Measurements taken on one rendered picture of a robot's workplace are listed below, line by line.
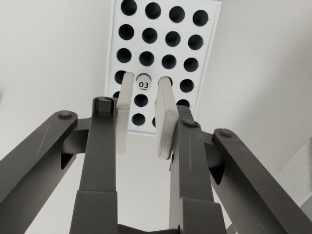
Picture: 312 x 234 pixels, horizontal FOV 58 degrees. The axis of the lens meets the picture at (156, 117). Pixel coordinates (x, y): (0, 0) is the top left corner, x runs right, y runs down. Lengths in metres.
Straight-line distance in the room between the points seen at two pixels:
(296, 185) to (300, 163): 0.13
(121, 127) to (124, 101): 0.01
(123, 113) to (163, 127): 0.02
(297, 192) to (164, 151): 1.39
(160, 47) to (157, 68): 0.02
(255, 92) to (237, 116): 0.03
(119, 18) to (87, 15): 0.05
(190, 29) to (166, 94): 0.08
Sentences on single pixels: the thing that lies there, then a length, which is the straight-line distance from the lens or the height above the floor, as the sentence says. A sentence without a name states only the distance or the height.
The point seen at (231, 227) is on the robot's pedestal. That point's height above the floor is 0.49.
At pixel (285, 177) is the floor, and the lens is 1.44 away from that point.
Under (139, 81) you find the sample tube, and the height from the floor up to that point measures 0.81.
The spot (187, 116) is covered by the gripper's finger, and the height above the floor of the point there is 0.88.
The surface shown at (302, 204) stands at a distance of 0.29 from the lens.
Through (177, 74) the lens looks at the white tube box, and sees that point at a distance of 0.25.
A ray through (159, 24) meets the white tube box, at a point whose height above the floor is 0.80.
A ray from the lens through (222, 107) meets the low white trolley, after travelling 0.30.
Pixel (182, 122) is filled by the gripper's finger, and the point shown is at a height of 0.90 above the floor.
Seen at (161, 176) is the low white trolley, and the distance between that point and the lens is 0.34.
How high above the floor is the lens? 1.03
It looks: 65 degrees down
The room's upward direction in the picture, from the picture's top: 175 degrees clockwise
